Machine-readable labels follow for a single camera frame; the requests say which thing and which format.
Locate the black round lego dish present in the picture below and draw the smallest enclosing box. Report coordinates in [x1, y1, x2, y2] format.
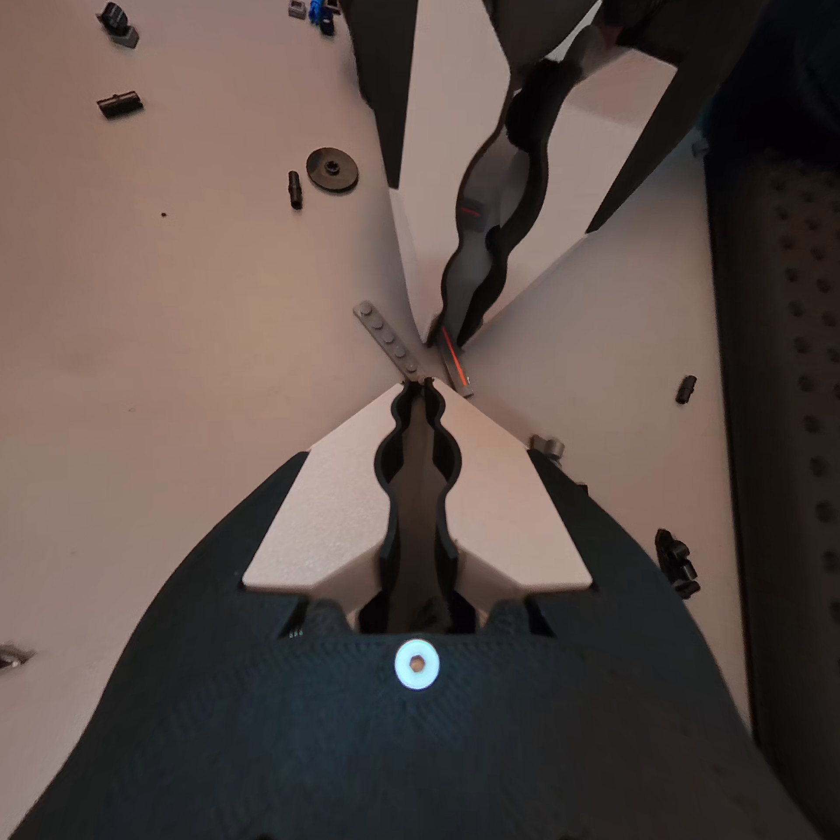
[306, 147, 361, 194]

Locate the black and grey lego piece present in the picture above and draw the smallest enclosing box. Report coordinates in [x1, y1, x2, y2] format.
[96, 2, 140, 49]

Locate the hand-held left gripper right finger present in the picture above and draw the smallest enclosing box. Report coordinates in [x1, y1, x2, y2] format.
[423, 381, 595, 632]

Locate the black lego ball-joint connector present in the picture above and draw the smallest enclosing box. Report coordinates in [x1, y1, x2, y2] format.
[654, 528, 702, 600]

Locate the black dimpled foam mat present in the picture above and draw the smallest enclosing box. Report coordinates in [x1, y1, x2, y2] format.
[703, 128, 840, 840]

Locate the long grey studded lego plate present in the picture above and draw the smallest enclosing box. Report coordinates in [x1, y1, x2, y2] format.
[353, 301, 429, 383]

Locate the grey lego piece red stripe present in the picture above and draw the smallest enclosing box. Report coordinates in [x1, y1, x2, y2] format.
[438, 325, 475, 399]

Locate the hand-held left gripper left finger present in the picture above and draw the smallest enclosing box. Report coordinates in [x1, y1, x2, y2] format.
[242, 381, 416, 632]

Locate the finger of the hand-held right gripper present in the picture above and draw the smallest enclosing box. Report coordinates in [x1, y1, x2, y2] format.
[456, 47, 677, 349]
[392, 0, 511, 345]

